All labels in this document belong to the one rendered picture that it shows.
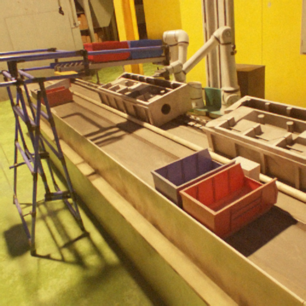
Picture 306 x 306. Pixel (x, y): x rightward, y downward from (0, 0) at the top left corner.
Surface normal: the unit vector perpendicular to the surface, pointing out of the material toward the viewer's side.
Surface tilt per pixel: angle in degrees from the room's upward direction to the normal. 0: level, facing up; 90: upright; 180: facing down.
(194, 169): 88
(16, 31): 90
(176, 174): 88
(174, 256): 0
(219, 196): 88
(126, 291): 0
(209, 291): 0
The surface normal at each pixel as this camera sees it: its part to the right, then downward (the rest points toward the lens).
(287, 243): -0.12, -0.90
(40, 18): 0.54, 0.29
